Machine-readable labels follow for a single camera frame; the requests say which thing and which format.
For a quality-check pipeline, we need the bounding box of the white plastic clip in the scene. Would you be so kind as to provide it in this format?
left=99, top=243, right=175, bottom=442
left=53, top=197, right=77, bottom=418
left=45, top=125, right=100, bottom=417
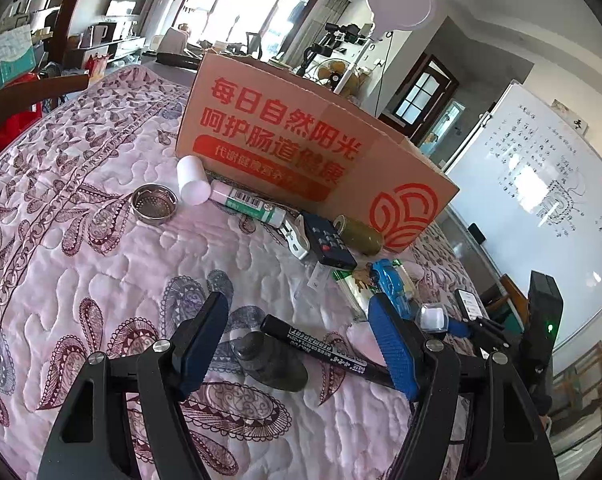
left=280, top=214, right=311, bottom=261

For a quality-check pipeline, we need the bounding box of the white ring light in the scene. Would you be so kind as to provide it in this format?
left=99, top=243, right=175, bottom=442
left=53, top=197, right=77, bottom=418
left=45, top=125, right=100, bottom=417
left=365, top=0, right=435, bottom=41

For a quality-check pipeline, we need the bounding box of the green white tube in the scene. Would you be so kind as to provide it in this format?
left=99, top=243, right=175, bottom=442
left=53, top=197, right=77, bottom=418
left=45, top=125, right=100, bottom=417
left=210, top=180, right=286, bottom=229

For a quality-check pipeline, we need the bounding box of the whiteboard with writing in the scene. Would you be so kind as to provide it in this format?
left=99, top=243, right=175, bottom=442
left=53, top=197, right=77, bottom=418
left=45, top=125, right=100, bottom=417
left=446, top=82, right=602, bottom=348

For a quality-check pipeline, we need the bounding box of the blue toy car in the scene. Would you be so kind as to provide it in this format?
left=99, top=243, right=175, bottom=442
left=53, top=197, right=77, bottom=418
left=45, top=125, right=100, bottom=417
left=369, top=259, right=417, bottom=320

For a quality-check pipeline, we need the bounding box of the metal sink strainer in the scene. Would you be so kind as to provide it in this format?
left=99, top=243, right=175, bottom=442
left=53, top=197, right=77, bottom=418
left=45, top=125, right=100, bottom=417
left=130, top=183, right=179, bottom=226

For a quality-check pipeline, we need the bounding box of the printed cardboard box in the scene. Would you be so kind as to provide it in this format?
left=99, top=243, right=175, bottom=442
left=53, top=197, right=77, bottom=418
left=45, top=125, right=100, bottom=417
left=175, top=53, right=458, bottom=252

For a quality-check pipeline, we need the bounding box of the floral quilted bedspread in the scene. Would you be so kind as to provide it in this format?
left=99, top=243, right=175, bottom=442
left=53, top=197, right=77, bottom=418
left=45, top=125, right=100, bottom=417
left=0, top=64, right=482, bottom=480

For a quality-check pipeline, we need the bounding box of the olive green cylinder can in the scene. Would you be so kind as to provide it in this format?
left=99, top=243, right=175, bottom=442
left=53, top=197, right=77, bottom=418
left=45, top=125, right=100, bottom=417
left=333, top=214, right=383, bottom=256

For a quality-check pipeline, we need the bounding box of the dark grey stone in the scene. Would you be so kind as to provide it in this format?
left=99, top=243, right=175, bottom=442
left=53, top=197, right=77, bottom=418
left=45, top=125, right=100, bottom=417
left=231, top=332, right=307, bottom=392

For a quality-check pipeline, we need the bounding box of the black remote control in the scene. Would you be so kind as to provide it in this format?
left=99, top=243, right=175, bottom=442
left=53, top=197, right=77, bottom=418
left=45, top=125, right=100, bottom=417
left=301, top=210, right=357, bottom=271

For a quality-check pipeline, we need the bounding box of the green cracker snack packet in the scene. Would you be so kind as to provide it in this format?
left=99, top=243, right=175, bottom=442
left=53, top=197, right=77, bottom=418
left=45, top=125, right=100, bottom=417
left=331, top=259, right=417, bottom=322

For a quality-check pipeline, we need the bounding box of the black marker pen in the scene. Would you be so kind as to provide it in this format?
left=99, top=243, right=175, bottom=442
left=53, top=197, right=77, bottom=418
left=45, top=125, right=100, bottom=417
left=260, top=314, right=394, bottom=388

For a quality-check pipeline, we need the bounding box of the white plastic cup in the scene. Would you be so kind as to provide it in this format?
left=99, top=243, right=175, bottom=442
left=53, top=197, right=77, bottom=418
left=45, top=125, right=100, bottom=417
left=176, top=155, right=212, bottom=206

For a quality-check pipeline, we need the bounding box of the yellow standing fan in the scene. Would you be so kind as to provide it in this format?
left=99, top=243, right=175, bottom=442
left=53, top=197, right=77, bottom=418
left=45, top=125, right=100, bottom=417
left=315, top=58, right=349, bottom=89

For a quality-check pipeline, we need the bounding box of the wooden chair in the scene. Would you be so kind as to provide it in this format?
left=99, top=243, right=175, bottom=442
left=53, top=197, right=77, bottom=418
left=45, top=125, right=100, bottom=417
left=0, top=74, right=89, bottom=125

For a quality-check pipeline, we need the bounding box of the white screen smartphone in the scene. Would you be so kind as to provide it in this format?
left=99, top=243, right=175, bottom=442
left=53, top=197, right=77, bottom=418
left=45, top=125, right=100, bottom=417
left=454, top=289, right=484, bottom=321

